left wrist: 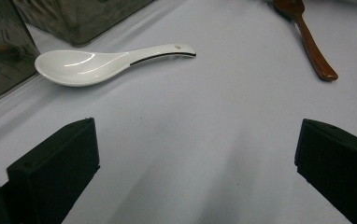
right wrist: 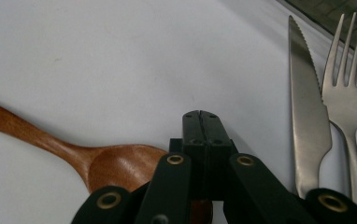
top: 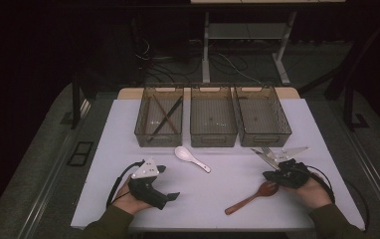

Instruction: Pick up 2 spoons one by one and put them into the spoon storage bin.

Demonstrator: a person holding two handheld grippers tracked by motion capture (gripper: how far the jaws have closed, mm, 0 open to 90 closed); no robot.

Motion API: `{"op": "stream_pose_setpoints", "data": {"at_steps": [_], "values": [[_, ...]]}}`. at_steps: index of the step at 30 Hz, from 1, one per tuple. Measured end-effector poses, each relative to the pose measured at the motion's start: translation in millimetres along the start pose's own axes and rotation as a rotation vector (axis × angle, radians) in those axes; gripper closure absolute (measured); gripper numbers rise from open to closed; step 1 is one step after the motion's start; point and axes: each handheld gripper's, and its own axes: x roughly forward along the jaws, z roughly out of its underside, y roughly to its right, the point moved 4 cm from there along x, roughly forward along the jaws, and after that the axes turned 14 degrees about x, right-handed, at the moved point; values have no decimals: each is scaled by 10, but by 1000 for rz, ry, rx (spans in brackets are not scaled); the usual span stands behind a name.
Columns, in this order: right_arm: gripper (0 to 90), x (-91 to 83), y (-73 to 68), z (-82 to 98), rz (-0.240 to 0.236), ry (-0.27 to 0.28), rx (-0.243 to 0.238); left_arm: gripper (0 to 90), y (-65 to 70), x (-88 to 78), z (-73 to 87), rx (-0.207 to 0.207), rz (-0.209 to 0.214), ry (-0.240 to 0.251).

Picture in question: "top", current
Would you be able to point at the white metal desk frame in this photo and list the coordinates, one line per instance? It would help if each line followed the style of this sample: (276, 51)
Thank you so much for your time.
(244, 31)

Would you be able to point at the brown wooden chopstick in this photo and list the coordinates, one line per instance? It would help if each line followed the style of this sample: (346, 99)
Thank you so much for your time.
(159, 105)

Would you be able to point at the white table cover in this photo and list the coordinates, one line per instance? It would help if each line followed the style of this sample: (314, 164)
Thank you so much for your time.
(204, 199)

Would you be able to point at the black chopstick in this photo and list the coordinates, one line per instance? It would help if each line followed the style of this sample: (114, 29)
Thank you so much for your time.
(174, 107)

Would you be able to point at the brown wooden spoon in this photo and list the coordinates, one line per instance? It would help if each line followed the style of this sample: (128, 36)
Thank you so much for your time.
(267, 190)

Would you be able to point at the black metal stand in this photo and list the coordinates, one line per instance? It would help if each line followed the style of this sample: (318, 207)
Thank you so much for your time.
(76, 103)
(352, 109)

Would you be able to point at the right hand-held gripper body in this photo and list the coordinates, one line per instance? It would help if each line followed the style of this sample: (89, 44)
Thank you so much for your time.
(294, 176)

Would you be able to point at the person's left hand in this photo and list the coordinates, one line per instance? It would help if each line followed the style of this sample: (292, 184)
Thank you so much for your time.
(128, 202)

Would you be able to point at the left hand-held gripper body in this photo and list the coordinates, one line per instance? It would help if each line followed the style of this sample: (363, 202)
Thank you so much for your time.
(145, 191)

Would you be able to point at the metal floor rail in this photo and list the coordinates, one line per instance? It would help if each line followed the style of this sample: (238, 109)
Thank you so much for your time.
(50, 179)
(377, 186)

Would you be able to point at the clear brown plastic basket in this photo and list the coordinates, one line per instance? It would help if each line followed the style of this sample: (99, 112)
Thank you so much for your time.
(159, 116)
(213, 116)
(261, 116)

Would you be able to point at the person's right hand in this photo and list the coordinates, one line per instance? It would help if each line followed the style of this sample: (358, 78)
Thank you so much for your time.
(314, 194)

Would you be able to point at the white ceramic spoon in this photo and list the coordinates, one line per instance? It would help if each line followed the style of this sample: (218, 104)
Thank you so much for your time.
(184, 154)

